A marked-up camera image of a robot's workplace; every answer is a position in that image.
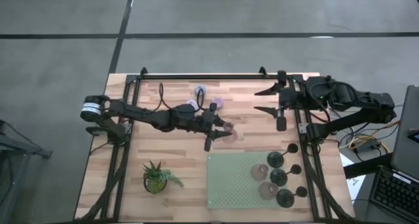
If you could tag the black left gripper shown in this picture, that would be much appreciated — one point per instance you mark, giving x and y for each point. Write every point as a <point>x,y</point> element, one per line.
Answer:
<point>203,124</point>

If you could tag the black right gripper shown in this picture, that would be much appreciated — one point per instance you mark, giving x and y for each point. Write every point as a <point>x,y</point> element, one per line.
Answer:
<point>293,98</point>

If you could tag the silver metal corner bracket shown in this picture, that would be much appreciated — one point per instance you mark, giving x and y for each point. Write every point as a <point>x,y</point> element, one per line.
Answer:
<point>302,129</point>

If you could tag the white paper sheet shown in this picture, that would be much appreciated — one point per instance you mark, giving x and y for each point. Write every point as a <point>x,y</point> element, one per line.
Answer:
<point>353,188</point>

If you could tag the grey metal stand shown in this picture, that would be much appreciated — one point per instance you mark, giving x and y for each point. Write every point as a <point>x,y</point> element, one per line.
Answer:
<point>19,145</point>

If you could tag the black keyboard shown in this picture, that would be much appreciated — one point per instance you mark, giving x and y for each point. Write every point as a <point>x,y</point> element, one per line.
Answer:
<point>396,194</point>

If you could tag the pink ribbed glass candle holder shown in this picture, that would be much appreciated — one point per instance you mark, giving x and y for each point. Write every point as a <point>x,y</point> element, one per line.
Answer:
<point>268,191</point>
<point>233,138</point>
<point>259,172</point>

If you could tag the grey laptop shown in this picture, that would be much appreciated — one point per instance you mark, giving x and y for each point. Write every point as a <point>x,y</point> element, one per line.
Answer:
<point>406,135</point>

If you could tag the potted green succulent plant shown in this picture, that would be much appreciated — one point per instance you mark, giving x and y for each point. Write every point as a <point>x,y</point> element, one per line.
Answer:
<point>155,181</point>

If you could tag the small black power box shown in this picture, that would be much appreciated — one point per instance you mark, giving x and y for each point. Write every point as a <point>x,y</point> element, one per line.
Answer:
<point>368,147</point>

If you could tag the green perforated metal shelf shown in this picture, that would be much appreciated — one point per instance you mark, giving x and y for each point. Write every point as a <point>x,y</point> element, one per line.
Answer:
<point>229,181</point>

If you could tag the black aluminium table frame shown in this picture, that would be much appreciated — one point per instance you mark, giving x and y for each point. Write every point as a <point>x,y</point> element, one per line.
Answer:
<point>212,77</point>

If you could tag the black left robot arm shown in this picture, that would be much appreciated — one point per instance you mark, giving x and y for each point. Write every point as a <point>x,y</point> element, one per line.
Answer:
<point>147,116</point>

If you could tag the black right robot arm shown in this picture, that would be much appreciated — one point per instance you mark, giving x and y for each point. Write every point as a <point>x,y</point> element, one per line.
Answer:
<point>360,98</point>

